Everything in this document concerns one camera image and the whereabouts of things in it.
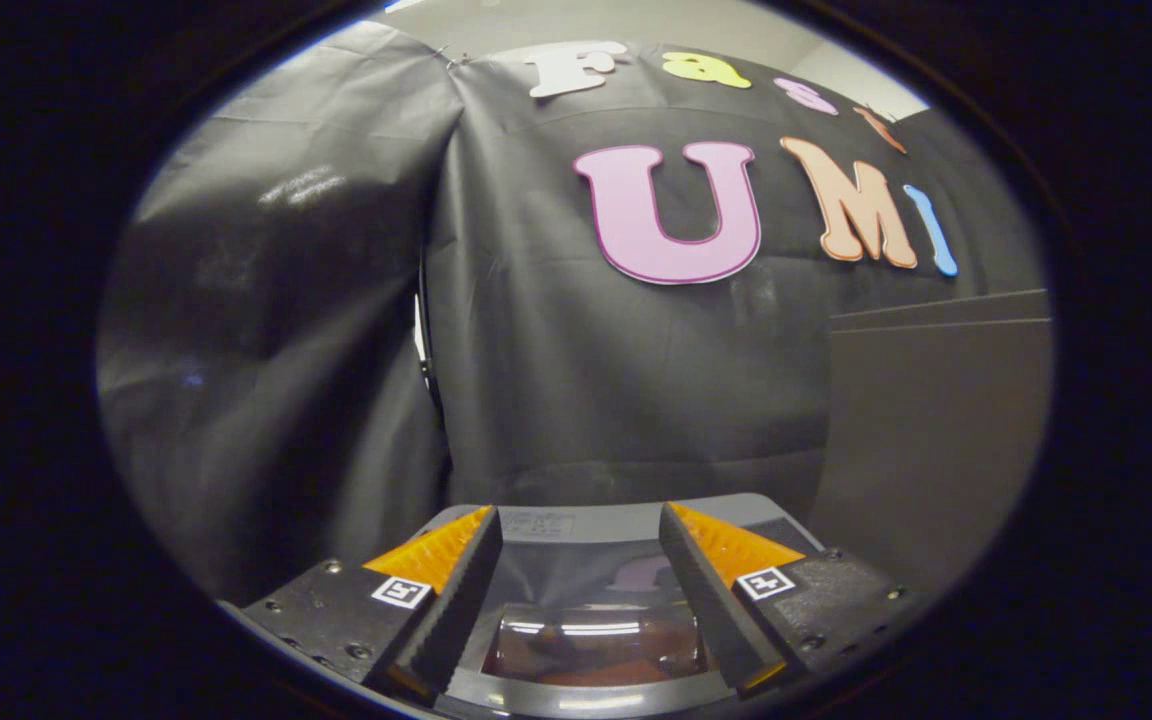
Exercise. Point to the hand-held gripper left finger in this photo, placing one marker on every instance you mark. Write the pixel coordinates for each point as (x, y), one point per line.
(456, 600)

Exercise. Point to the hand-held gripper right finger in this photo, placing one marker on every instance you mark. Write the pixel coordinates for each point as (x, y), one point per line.
(706, 605)

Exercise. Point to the orange shirt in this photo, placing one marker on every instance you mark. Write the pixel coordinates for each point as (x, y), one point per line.
(586, 672)

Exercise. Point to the grey washing machine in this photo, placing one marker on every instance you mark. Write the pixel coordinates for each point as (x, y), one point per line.
(576, 520)

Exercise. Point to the black backdrop cloth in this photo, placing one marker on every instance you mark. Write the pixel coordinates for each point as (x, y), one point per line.
(586, 380)

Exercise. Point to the beige cabinet with dark top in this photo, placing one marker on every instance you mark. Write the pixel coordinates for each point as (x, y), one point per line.
(936, 440)

